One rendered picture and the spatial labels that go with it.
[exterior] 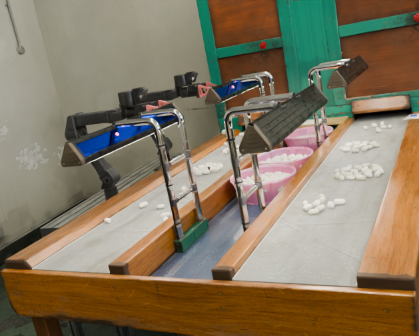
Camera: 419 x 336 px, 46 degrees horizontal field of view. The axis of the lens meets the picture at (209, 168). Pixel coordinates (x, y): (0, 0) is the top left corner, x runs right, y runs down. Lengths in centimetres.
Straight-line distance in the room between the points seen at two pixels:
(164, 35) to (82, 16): 77
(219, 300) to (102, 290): 37
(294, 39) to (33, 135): 242
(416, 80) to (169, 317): 194
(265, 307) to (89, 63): 352
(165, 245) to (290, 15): 173
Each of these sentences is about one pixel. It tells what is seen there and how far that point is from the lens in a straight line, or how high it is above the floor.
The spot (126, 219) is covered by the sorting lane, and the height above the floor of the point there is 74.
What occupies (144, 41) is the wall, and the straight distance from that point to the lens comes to 416.
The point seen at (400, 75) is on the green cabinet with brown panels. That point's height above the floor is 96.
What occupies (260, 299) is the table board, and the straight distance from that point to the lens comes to 121.
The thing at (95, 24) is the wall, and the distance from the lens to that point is 439.
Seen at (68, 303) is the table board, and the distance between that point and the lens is 157.
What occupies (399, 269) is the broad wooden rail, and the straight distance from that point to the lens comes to 116.
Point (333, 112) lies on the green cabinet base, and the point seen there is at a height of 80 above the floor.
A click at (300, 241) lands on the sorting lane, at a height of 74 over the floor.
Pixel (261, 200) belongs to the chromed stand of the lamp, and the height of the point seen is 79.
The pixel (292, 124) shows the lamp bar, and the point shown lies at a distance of 132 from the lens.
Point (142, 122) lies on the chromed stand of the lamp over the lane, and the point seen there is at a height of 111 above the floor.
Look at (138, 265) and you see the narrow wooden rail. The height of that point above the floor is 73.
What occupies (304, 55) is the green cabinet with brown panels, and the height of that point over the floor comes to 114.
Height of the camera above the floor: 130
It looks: 14 degrees down
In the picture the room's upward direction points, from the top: 11 degrees counter-clockwise
